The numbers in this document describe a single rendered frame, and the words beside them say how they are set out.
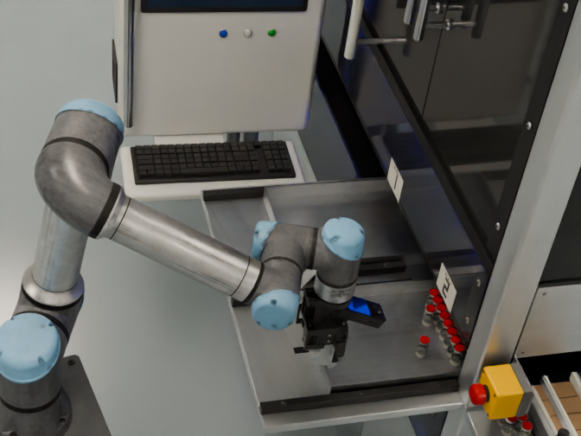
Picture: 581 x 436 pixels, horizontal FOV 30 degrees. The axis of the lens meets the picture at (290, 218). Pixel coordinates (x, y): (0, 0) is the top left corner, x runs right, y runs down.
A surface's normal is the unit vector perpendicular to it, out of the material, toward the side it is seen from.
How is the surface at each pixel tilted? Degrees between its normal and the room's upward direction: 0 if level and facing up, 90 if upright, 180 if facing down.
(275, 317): 90
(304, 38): 90
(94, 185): 29
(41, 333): 7
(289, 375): 0
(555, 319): 90
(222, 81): 90
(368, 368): 0
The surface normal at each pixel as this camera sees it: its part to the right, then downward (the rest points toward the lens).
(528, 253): 0.23, 0.66
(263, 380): 0.11, -0.75
